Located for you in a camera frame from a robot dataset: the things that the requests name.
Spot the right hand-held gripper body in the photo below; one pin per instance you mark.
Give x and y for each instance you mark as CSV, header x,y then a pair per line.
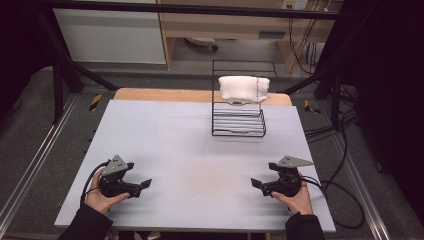
x,y
286,183

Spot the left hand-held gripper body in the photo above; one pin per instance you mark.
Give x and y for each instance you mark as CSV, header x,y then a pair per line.
x,y
115,183

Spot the white towel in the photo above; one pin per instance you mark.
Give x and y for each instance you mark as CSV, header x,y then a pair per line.
x,y
243,88

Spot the person's right hand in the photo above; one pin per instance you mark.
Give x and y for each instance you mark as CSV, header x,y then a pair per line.
x,y
298,201

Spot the person's left hand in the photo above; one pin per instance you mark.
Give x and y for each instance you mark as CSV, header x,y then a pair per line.
x,y
98,200

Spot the white table cover sheet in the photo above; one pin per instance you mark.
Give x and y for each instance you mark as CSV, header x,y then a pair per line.
x,y
200,160

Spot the wooden table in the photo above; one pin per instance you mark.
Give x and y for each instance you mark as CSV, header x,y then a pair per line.
x,y
166,95

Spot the white cabinet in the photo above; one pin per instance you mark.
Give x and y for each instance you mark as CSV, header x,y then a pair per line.
x,y
106,36

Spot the grey chair base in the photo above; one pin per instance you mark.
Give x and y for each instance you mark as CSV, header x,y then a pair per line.
x,y
201,42

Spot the wooden desk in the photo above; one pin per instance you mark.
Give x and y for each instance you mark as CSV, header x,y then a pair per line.
x,y
233,25

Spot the aluminium rail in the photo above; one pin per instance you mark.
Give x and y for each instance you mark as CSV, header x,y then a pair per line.
x,y
363,193
36,160

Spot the black metal frame stand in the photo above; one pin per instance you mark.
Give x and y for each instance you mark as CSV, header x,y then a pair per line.
x,y
61,73
328,83

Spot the white wall socket strip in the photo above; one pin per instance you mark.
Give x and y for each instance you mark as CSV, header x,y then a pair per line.
x,y
295,4

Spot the black metal frame bar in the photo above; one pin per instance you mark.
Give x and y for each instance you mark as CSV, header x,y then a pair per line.
x,y
200,9

